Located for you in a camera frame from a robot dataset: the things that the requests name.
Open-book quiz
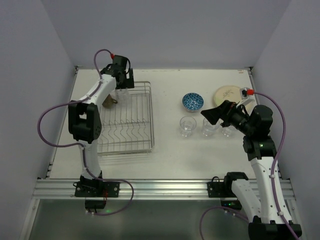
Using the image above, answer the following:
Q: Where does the green plate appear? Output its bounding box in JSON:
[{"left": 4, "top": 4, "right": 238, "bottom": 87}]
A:
[{"left": 212, "top": 85, "right": 255, "bottom": 112}]

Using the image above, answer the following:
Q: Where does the clear glass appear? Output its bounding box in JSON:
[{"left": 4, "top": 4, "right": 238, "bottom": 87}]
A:
[
  {"left": 221, "top": 125, "right": 237, "bottom": 138},
  {"left": 179, "top": 116, "right": 197, "bottom": 138},
  {"left": 201, "top": 118, "right": 219, "bottom": 137},
  {"left": 115, "top": 88, "right": 130, "bottom": 105}
]

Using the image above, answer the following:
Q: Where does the blue patterned bowl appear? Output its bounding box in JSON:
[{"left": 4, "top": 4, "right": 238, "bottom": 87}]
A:
[{"left": 182, "top": 92, "right": 204, "bottom": 112}]

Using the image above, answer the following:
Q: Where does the brown ceramic mug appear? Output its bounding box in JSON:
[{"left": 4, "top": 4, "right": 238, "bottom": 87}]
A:
[{"left": 102, "top": 94, "right": 118, "bottom": 109}]

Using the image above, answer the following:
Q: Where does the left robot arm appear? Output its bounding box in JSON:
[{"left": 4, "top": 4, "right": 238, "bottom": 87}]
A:
[{"left": 68, "top": 55, "right": 135, "bottom": 182}]

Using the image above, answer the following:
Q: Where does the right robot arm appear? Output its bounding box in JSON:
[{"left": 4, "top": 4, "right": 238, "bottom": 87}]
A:
[{"left": 201, "top": 100, "right": 302, "bottom": 240}]

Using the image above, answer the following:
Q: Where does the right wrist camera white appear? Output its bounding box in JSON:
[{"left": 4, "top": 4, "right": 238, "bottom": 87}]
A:
[{"left": 237, "top": 87, "right": 255, "bottom": 107}]

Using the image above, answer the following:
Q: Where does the metal wire dish rack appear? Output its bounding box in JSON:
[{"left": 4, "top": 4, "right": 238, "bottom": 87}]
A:
[{"left": 97, "top": 81, "right": 155, "bottom": 155}]

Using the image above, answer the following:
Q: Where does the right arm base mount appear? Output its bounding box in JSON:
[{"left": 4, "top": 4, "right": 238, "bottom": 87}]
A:
[{"left": 206, "top": 176, "right": 242, "bottom": 210}]

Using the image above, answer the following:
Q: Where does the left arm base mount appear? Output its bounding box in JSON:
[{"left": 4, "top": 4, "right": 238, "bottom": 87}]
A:
[{"left": 73, "top": 176, "right": 120, "bottom": 213}]

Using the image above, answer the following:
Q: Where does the aluminium front rail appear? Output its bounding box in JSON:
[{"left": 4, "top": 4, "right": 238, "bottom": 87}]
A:
[{"left": 33, "top": 178, "right": 297, "bottom": 201}]

